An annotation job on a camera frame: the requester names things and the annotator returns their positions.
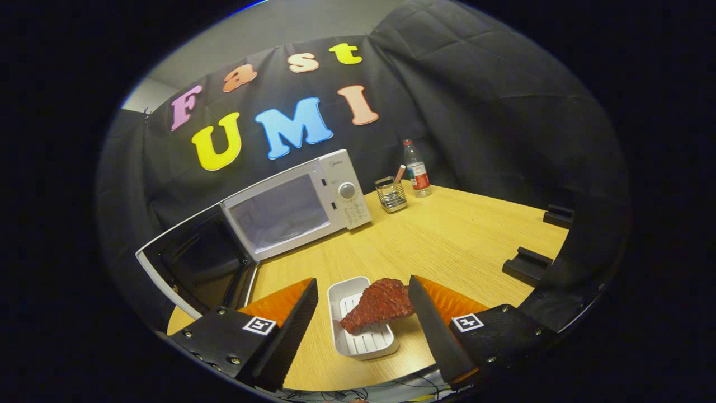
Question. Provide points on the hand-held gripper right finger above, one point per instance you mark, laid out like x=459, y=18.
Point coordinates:
x=433, y=330

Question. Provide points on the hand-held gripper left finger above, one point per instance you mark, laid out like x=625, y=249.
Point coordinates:
x=291, y=330

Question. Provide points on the reddish brown meat slice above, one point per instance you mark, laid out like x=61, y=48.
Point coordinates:
x=380, y=305

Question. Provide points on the white toaster oven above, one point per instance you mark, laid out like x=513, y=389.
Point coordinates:
x=349, y=215

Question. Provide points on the white ribbed plastic tray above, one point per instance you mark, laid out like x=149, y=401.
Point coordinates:
x=366, y=342

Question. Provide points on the black plastic block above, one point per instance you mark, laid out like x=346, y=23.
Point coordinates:
x=558, y=216
x=526, y=267

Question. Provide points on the clear plastic water bottle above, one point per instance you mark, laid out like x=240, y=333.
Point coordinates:
x=418, y=176

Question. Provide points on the red white checked stick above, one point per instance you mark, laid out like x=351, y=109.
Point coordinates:
x=400, y=173

